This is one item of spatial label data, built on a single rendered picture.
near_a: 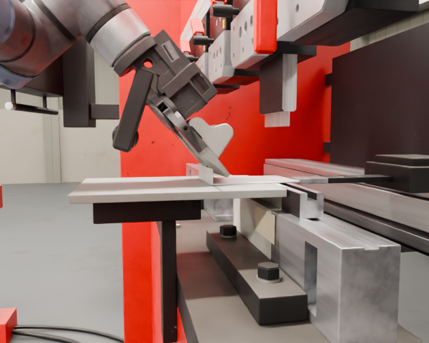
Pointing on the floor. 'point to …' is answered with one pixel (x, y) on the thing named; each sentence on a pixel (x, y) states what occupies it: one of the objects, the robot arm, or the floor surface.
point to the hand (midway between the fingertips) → (214, 171)
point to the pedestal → (5, 321)
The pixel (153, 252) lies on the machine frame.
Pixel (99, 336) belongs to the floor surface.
